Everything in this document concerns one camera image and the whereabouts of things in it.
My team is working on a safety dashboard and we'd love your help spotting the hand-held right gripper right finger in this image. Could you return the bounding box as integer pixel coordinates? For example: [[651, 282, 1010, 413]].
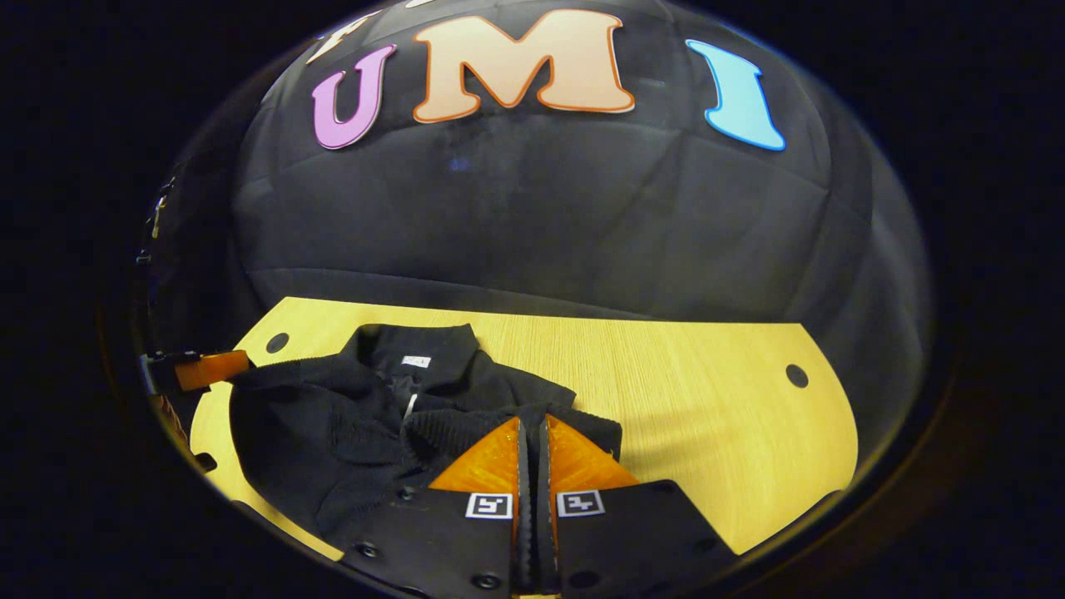
[[536, 413, 740, 598]]

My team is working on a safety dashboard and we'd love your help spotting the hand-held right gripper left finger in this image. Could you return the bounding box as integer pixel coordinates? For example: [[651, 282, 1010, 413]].
[[337, 415, 534, 598]]

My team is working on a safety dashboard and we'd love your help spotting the black buttoned coat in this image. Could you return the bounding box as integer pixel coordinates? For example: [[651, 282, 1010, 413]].
[[228, 322, 625, 543]]

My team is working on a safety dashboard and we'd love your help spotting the black backdrop cloth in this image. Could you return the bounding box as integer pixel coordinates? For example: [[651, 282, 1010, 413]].
[[137, 0, 934, 410]]

